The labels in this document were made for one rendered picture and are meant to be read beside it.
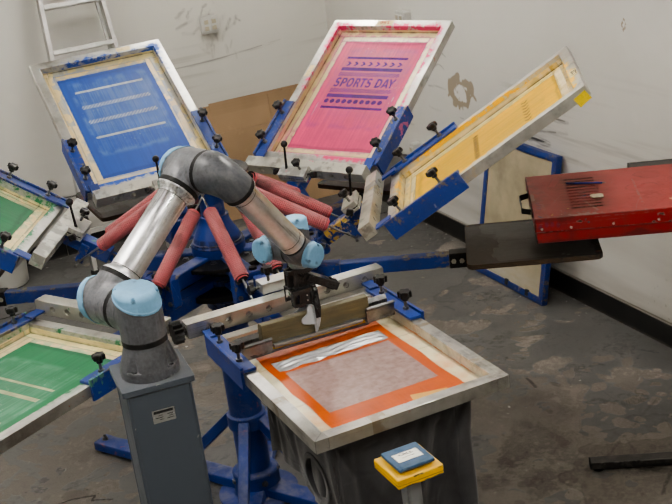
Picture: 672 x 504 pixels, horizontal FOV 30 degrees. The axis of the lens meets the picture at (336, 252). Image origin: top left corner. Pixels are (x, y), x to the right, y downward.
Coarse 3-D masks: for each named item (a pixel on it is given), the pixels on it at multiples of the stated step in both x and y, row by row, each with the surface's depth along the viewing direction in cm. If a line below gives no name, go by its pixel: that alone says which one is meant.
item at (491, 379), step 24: (240, 336) 385; (432, 336) 368; (456, 360) 357; (480, 360) 349; (264, 384) 351; (480, 384) 336; (504, 384) 339; (288, 408) 336; (408, 408) 328; (432, 408) 331; (312, 432) 322; (336, 432) 321; (360, 432) 323
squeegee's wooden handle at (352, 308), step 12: (348, 300) 382; (360, 300) 383; (300, 312) 377; (324, 312) 378; (336, 312) 380; (348, 312) 382; (360, 312) 384; (264, 324) 371; (276, 324) 372; (288, 324) 374; (300, 324) 376; (312, 324) 378; (324, 324) 379; (336, 324) 381; (264, 336) 372; (276, 336) 373; (288, 336) 375
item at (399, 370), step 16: (336, 336) 384; (352, 336) 382; (352, 352) 372; (368, 352) 370; (384, 352) 369; (400, 352) 368; (416, 352) 367; (368, 368) 360; (384, 368) 359; (400, 368) 358; (416, 368) 357; (432, 368) 356; (384, 384) 350; (400, 384) 349; (416, 384) 348; (432, 384) 346; (448, 384) 345; (400, 400) 340
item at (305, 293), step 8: (288, 272) 369; (296, 272) 369; (304, 272) 369; (288, 280) 371; (296, 280) 371; (304, 280) 372; (288, 288) 372; (296, 288) 371; (304, 288) 371; (312, 288) 373; (288, 296) 376; (296, 296) 371; (304, 296) 372; (312, 296) 373; (296, 304) 371; (304, 304) 372
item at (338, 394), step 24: (264, 360) 374; (336, 360) 368; (288, 384) 357; (312, 384) 355; (336, 384) 354; (360, 384) 352; (312, 408) 342; (336, 408) 340; (360, 408) 339; (384, 408) 337
